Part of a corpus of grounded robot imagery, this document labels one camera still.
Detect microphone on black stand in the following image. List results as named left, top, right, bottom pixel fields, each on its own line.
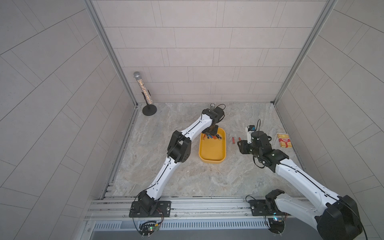
left=134, top=72, right=157, bottom=116

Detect left circuit board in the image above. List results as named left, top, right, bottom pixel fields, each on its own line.
left=139, top=221, right=160, bottom=238

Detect right circuit board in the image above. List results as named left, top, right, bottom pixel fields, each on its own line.
left=267, top=218, right=286, bottom=235

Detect yellow plastic storage tray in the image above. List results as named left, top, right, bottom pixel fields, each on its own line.
left=199, top=128, right=227, bottom=164

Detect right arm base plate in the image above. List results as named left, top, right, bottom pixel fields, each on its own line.
left=246, top=199, right=287, bottom=217

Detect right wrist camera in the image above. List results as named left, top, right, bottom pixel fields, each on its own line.
left=246, top=125, right=256, bottom=144

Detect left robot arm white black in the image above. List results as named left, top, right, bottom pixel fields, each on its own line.
left=137, top=106, right=225, bottom=215

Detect yellow red card pack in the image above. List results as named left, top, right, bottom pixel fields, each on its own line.
left=277, top=133, right=293, bottom=148

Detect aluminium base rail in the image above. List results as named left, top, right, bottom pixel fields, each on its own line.
left=85, top=196, right=335, bottom=223

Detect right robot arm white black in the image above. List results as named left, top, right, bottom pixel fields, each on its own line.
left=237, top=125, right=366, bottom=240

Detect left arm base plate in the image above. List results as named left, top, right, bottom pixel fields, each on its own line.
left=129, top=201, right=172, bottom=218

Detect circuit board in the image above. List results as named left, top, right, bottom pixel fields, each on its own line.
left=139, top=221, right=160, bottom=238
left=267, top=218, right=286, bottom=235

